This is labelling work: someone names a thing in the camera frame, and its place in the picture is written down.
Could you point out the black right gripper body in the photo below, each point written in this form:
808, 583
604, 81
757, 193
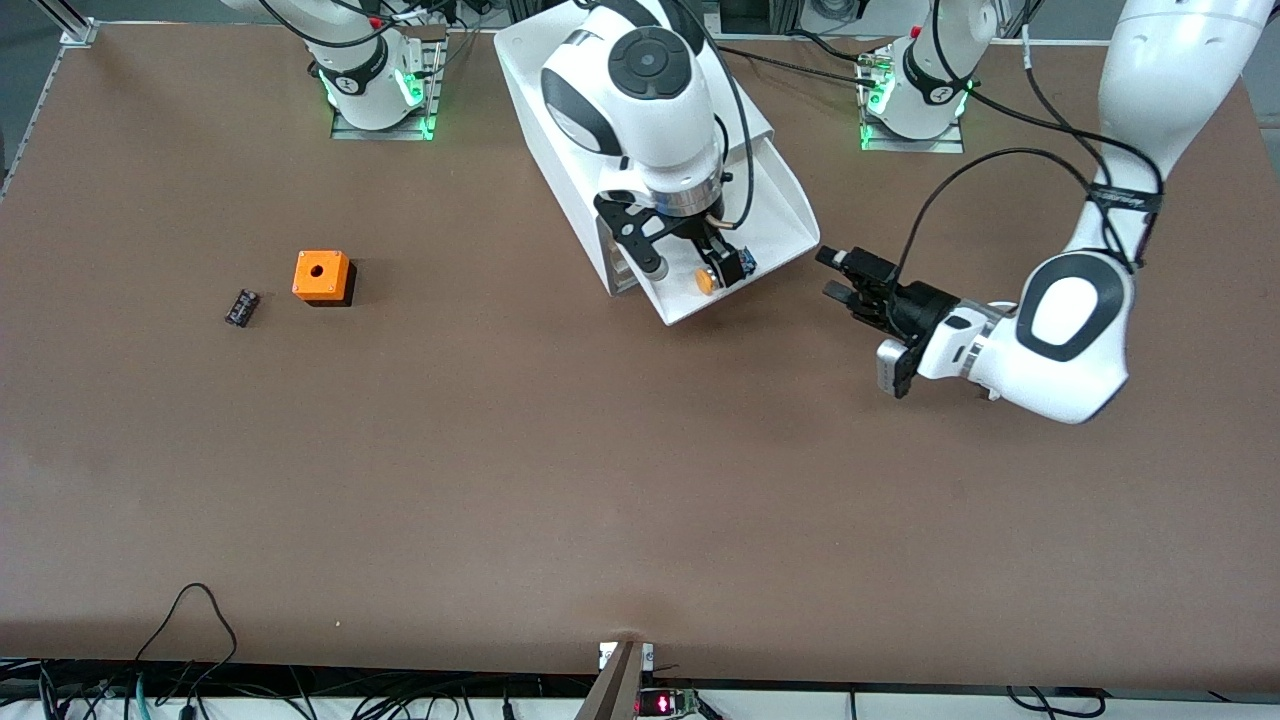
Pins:
712, 241

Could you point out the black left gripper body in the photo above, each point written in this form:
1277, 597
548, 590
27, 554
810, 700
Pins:
918, 306

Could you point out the orange push button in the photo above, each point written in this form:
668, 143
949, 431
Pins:
708, 282

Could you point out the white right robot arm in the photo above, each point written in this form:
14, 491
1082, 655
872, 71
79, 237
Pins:
640, 100

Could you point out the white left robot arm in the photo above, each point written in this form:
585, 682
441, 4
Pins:
1070, 320

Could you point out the orange box with hole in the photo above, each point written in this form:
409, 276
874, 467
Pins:
320, 272

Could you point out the small red lit device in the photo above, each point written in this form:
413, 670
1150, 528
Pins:
665, 705

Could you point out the small black electronic component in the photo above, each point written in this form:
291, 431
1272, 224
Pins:
243, 308

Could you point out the white mount plate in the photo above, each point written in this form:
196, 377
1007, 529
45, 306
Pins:
605, 655

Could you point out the grey camera mount bar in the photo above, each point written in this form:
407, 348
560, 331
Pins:
615, 690

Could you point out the aluminium profile frame corner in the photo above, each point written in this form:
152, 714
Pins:
78, 33

